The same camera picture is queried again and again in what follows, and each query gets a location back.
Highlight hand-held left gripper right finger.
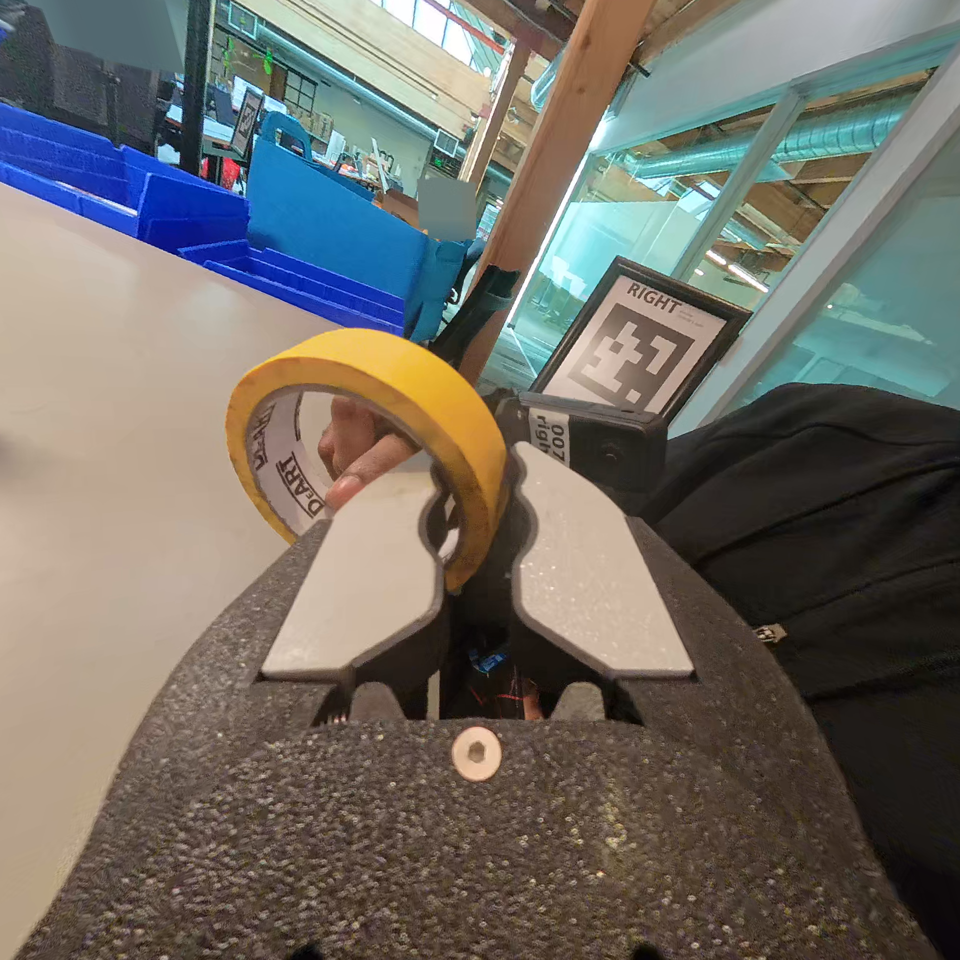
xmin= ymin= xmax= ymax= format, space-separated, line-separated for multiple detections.
xmin=504 ymin=441 xmax=696 ymax=682

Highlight yellow masking tape roll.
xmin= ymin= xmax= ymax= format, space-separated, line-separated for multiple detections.
xmin=225 ymin=328 xmax=511 ymax=594

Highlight blue plastic bins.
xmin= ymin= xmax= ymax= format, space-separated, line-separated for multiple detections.
xmin=246 ymin=111 xmax=474 ymax=342

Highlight small framed marker sign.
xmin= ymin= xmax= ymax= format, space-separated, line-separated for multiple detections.
xmin=228 ymin=88 xmax=265 ymax=157

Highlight blue plastic bin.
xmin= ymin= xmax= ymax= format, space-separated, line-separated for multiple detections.
xmin=178 ymin=240 xmax=408 ymax=337
xmin=0 ymin=101 xmax=140 ymax=237
xmin=120 ymin=146 xmax=250 ymax=256

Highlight wooden post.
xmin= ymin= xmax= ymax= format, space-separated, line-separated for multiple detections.
xmin=457 ymin=0 xmax=661 ymax=384
xmin=457 ymin=37 xmax=535 ymax=189

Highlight black metal pole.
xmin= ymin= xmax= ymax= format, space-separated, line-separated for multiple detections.
xmin=180 ymin=0 xmax=219 ymax=177

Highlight person's right forearm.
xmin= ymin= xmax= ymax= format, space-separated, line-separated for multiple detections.
xmin=637 ymin=382 xmax=960 ymax=586

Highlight person's right hand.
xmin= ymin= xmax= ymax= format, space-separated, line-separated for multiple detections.
xmin=318 ymin=396 xmax=421 ymax=513

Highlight silver ventilation duct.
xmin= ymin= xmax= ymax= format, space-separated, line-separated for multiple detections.
xmin=630 ymin=93 xmax=935 ymax=181

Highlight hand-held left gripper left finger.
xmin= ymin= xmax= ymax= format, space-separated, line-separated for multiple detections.
xmin=258 ymin=456 xmax=451 ymax=714

